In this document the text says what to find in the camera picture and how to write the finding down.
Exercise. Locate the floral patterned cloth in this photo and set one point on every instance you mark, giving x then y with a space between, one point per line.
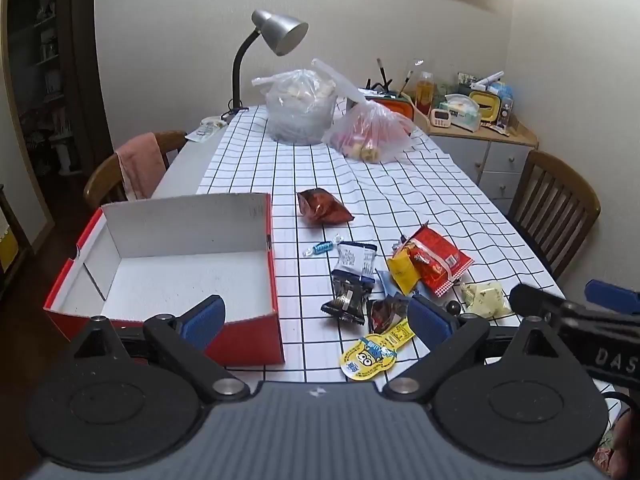
620 442

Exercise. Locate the yellow minion packet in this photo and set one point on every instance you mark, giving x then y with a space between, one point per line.
367 355

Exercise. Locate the armchair with yellow cushion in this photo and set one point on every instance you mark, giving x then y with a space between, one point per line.
7 247

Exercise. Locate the dark red small packet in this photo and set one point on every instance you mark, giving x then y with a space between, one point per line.
382 312

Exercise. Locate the wooden slatted chair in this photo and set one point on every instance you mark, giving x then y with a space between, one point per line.
550 200

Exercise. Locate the red snack packet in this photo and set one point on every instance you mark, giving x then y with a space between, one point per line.
440 257

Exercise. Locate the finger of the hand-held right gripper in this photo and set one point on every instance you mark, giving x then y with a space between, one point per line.
532 300
612 294

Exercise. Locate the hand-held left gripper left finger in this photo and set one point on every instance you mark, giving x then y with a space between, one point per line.
202 320

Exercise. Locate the yellow box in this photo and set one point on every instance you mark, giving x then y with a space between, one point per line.
487 106

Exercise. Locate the pale yellow snack packet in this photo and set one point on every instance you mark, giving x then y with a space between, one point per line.
485 297

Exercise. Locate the white cabinet wooden top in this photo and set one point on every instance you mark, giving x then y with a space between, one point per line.
492 160

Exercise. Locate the orange juice bottle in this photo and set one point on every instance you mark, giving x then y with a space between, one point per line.
425 95

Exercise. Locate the blue wrapped candy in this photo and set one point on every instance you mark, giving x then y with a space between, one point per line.
322 247

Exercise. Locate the pink towel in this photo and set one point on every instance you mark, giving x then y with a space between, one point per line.
140 165

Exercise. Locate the red cardboard box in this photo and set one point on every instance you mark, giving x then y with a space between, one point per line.
175 280

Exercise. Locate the small dark ball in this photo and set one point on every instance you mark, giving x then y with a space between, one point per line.
453 308

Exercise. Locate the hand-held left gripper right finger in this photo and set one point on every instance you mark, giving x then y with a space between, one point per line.
429 320

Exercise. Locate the brown foil snack packet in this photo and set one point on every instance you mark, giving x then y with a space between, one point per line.
322 206

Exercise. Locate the silver desk lamp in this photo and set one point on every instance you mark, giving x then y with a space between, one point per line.
280 30

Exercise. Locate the white kitchen timer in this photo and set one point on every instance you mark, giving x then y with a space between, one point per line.
441 116

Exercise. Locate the clear plastic bag red snacks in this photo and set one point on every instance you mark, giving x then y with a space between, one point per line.
370 132

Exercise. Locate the white sachet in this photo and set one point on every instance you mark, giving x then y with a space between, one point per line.
200 132

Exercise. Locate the small light blue packet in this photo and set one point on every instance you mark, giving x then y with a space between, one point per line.
386 284

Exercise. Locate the wooden chair with towel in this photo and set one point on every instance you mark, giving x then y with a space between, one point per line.
100 185

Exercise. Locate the black and silver snack packet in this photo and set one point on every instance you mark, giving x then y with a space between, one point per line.
347 301

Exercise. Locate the dark bookshelf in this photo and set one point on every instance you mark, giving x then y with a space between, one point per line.
45 35

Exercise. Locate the tissue pack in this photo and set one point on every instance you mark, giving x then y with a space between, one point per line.
462 110

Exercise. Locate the white checkered tablecloth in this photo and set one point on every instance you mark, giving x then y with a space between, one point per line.
400 195

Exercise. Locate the blue and white snack packet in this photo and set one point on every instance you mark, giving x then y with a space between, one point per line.
352 260

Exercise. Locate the clear plastic bag pale snacks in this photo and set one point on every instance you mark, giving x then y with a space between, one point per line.
300 110

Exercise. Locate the orange folding container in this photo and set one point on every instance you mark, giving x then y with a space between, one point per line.
400 107

